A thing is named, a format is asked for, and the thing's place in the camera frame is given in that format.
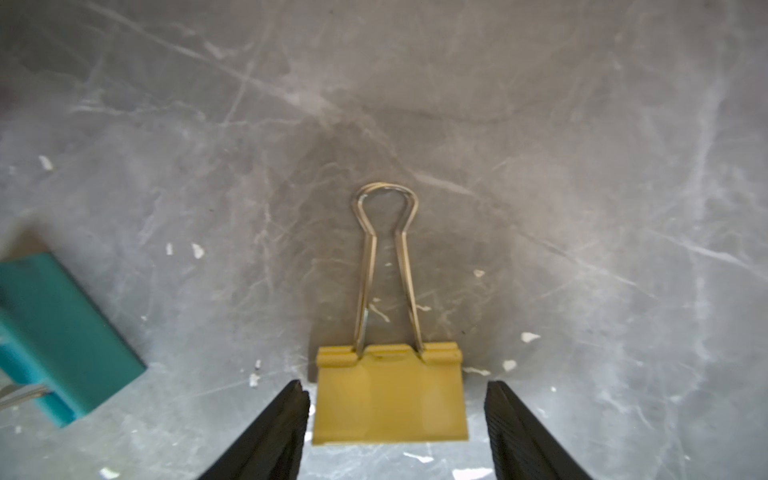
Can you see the teal binder clip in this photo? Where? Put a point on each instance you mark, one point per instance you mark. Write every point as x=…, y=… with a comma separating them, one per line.
x=53, y=334

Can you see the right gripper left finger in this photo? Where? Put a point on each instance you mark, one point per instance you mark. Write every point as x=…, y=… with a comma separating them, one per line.
x=271, y=447

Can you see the small yellow binder clip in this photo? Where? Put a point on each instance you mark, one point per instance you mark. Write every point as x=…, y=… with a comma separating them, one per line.
x=388, y=393

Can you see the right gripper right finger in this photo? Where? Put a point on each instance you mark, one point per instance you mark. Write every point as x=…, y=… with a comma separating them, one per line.
x=522, y=447

